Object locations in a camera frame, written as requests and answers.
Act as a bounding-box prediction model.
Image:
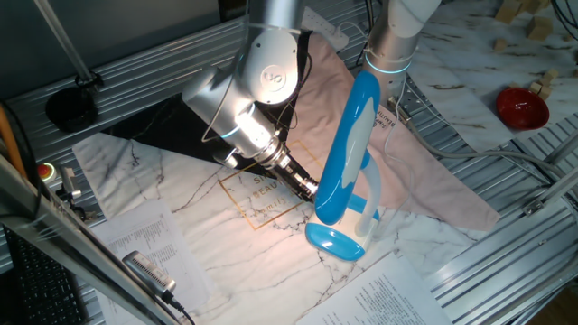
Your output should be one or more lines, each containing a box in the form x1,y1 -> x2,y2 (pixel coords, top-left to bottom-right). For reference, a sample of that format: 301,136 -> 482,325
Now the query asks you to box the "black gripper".
269,152 -> 321,203

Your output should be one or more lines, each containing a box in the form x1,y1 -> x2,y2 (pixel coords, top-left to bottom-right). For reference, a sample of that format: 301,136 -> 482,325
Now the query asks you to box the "blue and white desk lamp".
304,70 -> 381,263

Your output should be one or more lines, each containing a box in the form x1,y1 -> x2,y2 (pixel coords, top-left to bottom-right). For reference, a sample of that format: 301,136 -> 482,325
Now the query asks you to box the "red emergency stop button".
36,162 -> 58,184

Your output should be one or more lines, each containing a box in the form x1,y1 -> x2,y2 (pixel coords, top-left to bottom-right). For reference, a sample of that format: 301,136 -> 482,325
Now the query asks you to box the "pink black marble tablecloth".
71,31 -> 502,325

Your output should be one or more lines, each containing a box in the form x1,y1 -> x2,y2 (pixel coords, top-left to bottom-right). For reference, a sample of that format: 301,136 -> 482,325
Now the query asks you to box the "printed paper sheet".
89,198 -> 214,325
295,252 -> 453,325

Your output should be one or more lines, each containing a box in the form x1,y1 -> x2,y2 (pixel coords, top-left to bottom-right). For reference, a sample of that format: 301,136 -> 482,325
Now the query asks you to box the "white power strip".
300,6 -> 350,51

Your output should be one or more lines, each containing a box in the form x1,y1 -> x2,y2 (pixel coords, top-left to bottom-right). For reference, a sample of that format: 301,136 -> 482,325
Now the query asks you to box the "silver handheld scanner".
121,250 -> 177,299

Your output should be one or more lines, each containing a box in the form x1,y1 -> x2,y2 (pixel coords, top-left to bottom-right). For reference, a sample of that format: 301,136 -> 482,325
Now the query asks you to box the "red bowl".
495,87 -> 551,132

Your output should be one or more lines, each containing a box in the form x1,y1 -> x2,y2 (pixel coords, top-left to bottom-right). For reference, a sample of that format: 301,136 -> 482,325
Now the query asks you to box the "small metal clamp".
56,165 -> 85,202

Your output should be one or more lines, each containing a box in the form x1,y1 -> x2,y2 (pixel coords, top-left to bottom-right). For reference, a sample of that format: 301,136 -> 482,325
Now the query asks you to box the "black round stand base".
44,84 -> 99,135

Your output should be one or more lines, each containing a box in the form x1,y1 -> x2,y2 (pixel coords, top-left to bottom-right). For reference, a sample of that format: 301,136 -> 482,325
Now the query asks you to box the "black keyboard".
3,225 -> 88,325

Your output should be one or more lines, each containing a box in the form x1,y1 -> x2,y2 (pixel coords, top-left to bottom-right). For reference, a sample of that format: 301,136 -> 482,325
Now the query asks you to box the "grey stand pole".
33,0 -> 99,87

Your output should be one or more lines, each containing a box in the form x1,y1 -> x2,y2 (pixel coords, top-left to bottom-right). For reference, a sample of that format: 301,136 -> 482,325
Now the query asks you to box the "orange tube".
0,103 -> 24,178

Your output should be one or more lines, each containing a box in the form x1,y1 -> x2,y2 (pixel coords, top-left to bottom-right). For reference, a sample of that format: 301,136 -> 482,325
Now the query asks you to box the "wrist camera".
211,147 -> 239,171

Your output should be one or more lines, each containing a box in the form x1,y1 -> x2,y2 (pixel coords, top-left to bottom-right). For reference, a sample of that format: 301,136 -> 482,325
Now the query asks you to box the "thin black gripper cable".
200,26 -> 313,144

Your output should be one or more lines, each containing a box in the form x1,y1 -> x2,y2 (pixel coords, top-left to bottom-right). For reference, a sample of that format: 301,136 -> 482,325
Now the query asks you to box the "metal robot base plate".
399,80 -> 437,121

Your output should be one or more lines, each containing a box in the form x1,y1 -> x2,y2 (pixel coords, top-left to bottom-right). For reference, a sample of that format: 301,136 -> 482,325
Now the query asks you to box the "thick grey cable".
387,94 -> 578,181

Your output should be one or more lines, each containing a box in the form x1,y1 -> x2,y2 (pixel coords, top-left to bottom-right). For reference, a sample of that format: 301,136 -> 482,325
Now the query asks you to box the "black scanner cable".
161,291 -> 196,325

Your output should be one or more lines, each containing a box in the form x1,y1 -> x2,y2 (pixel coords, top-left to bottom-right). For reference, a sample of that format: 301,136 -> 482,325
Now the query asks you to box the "aluminium profile rail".
522,130 -> 578,218

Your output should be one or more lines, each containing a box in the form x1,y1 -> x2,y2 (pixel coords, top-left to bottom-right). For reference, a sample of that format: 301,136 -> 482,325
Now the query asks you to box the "aluminium frame bar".
0,153 -> 182,325

